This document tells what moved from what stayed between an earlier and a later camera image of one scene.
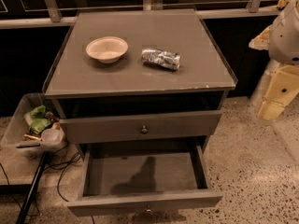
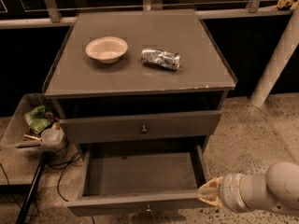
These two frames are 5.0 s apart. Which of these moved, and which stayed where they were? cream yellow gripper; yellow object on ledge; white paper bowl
Moved: cream yellow gripper
Stayed: white paper bowl; yellow object on ledge
